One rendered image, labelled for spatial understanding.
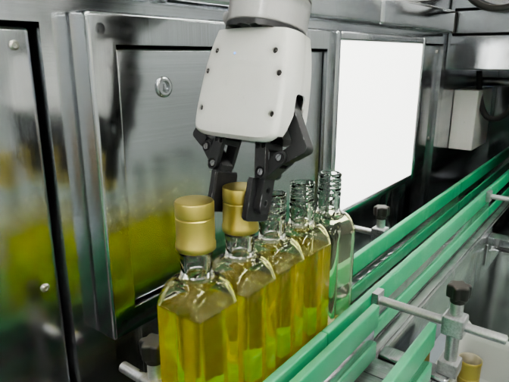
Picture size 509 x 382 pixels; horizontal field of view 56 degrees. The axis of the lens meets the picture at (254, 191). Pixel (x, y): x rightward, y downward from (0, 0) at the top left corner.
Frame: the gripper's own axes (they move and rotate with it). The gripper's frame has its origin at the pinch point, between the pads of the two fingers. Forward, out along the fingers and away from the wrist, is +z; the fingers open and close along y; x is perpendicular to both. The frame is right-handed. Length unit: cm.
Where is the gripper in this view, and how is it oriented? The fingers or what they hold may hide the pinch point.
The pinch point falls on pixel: (238, 195)
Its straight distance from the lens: 45.4
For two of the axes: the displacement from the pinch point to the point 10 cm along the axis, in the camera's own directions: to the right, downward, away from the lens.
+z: -1.6, 9.8, 0.7
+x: 6.1, 0.5, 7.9
